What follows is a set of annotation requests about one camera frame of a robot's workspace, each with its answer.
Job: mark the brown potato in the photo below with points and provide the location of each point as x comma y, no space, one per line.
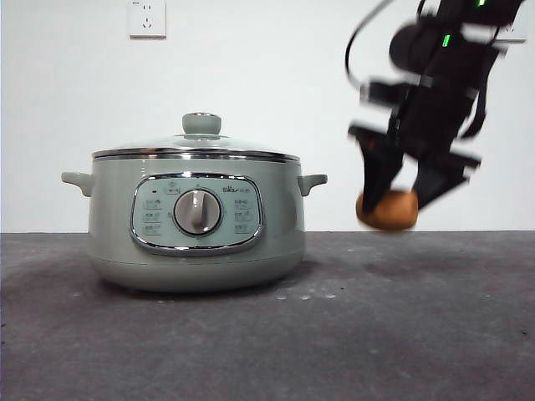
395,213

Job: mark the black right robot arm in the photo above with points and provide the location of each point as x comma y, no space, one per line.
439,104

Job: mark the sage green electric cooking pot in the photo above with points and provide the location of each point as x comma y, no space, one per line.
113,217

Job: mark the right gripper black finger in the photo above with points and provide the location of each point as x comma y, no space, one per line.
443,179
376,175

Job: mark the white wall socket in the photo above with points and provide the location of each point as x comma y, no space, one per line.
147,20
516,37

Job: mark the glass lid with green knob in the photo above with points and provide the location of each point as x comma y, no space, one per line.
201,124

